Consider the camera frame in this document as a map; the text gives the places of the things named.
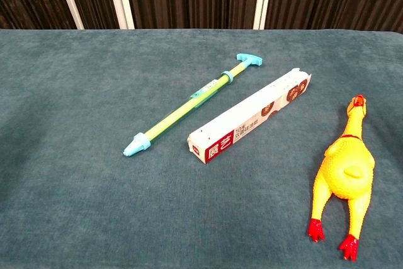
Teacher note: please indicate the yellow rubber chicken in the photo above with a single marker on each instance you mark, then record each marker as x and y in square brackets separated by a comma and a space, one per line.
[345, 165]

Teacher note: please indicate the green blue water squirter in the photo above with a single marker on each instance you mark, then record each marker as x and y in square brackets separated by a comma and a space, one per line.
[176, 110]

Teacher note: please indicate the white baking paper box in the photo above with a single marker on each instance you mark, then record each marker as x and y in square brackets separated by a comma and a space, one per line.
[248, 117]

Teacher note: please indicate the teal blue table cloth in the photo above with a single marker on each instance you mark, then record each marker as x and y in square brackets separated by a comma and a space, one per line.
[94, 171]

